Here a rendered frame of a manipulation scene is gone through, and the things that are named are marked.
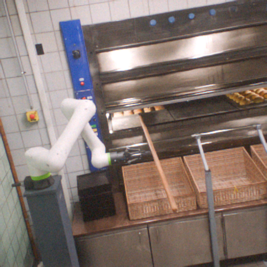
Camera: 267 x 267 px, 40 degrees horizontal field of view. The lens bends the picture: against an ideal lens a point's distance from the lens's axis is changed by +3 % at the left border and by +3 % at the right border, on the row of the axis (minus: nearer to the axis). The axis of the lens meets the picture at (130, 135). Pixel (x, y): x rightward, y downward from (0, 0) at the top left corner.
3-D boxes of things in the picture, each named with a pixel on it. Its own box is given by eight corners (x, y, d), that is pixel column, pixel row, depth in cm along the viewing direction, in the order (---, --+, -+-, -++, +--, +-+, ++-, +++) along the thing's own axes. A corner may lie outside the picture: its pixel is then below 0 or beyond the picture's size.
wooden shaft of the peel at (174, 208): (178, 212, 185) (177, 207, 184) (172, 213, 185) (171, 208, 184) (142, 118, 346) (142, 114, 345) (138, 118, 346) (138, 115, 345)
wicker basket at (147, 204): (125, 192, 336) (120, 165, 327) (184, 182, 338) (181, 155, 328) (129, 221, 290) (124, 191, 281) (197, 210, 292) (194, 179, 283)
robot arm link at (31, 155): (41, 183, 222) (34, 154, 215) (26, 178, 232) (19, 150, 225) (58, 173, 231) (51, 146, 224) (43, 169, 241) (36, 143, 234)
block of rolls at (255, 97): (219, 92, 392) (219, 87, 391) (264, 85, 394) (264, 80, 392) (241, 106, 335) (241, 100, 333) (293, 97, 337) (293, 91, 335)
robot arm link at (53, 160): (47, 167, 206) (92, 95, 227) (30, 163, 217) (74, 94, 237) (61, 178, 215) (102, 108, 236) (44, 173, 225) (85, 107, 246)
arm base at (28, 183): (10, 194, 227) (8, 185, 225) (16, 183, 241) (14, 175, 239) (52, 187, 227) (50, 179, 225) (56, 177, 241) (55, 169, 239)
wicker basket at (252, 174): (184, 182, 337) (182, 155, 328) (244, 172, 340) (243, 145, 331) (200, 209, 291) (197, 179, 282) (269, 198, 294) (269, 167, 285)
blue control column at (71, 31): (103, 168, 535) (74, 17, 464) (113, 167, 536) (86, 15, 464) (105, 251, 353) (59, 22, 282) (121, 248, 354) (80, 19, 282)
